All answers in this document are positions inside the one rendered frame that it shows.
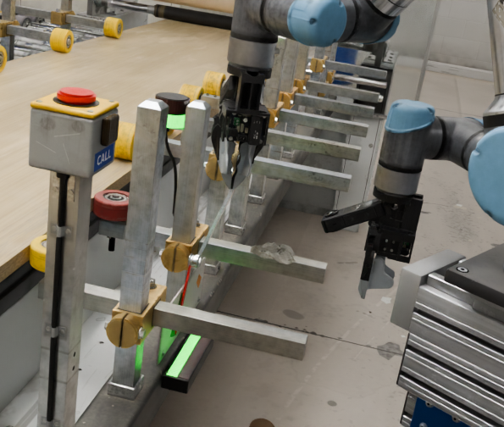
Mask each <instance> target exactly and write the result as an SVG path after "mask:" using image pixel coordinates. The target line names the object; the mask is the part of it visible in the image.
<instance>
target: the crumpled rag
mask: <svg viewBox="0 0 504 427"><path fill-rule="evenodd" d="M250 252H252V253H253V254H257V255H258V256H259V257H260V258H269V259H273V260H276V261H277V262H279V263H285V264H288V263H294V262H296V260H295V259H294V258H293V257H292V256H293V254H294V255H296V254H295V253H294V252H293V250H292V248H291V247H290V246H288V245H285V244H281V245H279V246H277V245H276V244H275V242H274V243H270V242H269V241H268V242H267V243H265V244H264V245H262V246H261V245H258V246H257V245H255V246H252V247H251V251H250Z"/></svg>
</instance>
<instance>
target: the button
mask: <svg viewBox="0 0 504 427"><path fill-rule="evenodd" d="M96 97H97V95H96V94H95V93H94V92H93V91H91V90H88V89H85V88H79V87H64V88H61V89H60V90H58V91H57V98H58V99H59V100H60V101H61V102H64V103H70V104H76V105H88V104H92V103H93V102H95V101H96Z"/></svg>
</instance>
